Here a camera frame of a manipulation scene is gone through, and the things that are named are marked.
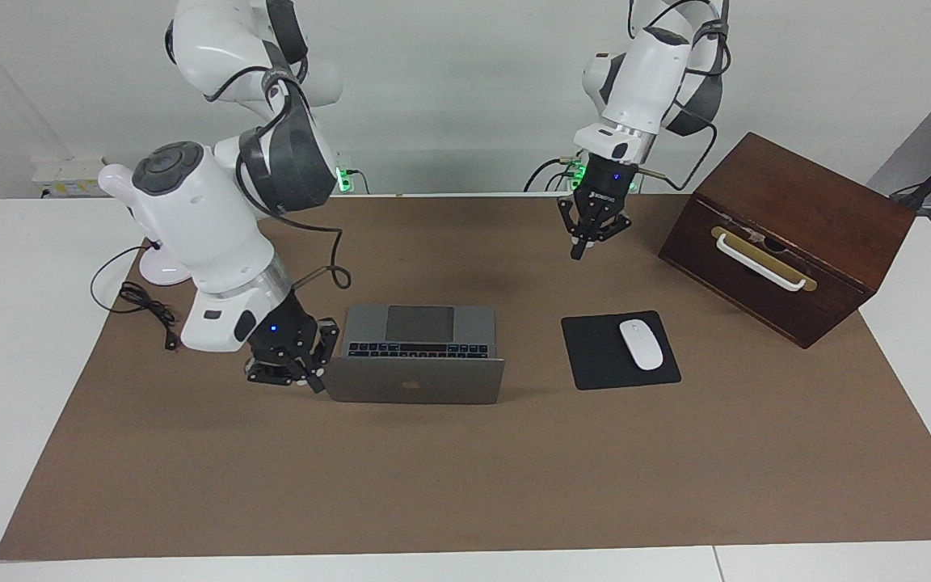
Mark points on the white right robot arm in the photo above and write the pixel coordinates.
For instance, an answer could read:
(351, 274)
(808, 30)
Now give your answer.
(207, 218)

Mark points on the brown table mat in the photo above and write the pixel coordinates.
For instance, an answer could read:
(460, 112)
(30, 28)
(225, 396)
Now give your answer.
(465, 485)

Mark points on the white desk lamp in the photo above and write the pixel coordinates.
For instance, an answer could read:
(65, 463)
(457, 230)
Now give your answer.
(160, 271)

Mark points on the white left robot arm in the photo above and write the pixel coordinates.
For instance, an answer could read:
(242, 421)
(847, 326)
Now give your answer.
(647, 73)

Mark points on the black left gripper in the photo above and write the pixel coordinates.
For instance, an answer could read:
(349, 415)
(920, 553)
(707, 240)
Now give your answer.
(607, 190)

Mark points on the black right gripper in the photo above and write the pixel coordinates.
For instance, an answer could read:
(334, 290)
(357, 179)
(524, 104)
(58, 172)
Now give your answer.
(280, 331)

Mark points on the white computer mouse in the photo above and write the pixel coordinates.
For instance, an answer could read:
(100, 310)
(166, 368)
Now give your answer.
(642, 344)

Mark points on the dark wooden box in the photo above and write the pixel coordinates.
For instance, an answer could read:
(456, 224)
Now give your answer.
(829, 218)

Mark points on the grey laptop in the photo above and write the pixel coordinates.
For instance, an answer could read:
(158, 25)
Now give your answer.
(417, 380)

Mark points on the black mouse pad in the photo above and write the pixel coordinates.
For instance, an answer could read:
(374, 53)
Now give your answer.
(595, 356)

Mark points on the white power strip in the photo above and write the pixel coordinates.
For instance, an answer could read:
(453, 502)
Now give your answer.
(69, 179)

